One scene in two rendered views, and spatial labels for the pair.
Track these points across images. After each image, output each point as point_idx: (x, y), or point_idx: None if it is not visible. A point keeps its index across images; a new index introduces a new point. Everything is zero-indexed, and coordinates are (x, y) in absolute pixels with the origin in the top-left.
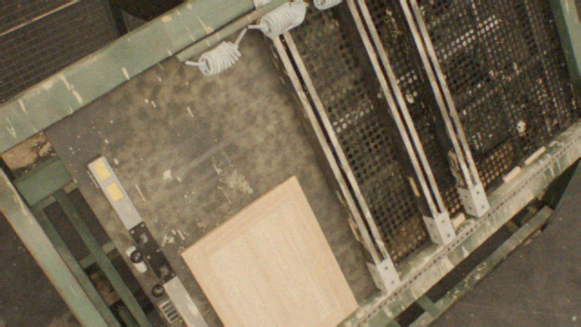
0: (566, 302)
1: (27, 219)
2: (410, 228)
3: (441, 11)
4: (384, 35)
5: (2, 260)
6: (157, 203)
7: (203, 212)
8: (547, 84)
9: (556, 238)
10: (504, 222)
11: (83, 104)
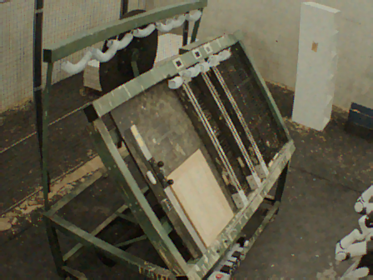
0: (296, 234)
1: (113, 147)
2: None
3: None
4: None
5: (16, 267)
6: (152, 153)
7: (170, 161)
8: (271, 126)
9: (283, 216)
10: (274, 182)
11: (131, 97)
